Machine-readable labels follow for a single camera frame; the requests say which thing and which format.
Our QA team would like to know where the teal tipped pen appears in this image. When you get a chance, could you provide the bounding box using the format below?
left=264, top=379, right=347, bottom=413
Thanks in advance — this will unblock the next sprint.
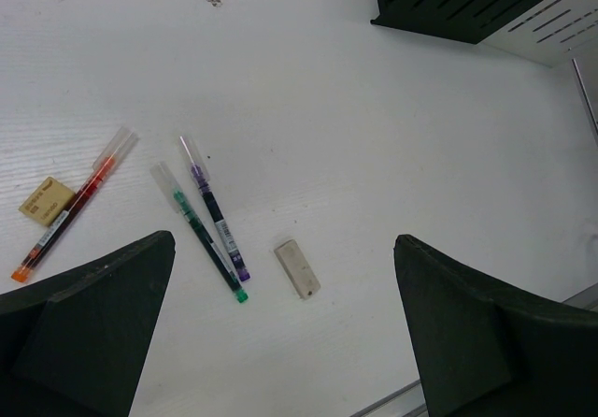
left=150, top=162, right=249, bottom=303

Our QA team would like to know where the orange pencil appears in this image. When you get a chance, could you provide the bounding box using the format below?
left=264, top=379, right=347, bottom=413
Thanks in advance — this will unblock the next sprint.
left=11, top=127, right=138, bottom=283

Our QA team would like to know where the white divided organizer box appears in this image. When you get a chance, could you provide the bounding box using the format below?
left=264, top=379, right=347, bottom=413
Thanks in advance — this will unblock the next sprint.
left=482, top=0, right=597, bottom=66

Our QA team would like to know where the blue tipped pen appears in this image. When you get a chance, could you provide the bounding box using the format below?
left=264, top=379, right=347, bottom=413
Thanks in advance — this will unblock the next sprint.
left=178, top=136, right=250, bottom=282

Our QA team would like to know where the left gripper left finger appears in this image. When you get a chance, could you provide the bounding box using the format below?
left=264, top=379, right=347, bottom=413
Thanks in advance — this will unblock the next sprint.
left=1, top=230, right=176, bottom=416

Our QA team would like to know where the tan boxed eraser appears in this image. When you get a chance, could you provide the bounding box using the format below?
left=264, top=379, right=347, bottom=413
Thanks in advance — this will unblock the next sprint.
left=19, top=177, right=76, bottom=227

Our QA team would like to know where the beige eraser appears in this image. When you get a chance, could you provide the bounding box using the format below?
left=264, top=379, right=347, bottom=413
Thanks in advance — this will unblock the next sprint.
left=274, top=239, right=320, bottom=300

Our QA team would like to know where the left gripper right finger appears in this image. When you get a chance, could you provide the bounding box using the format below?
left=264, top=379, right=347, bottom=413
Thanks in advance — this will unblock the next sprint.
left=393, top=235, right=597, bottom=416

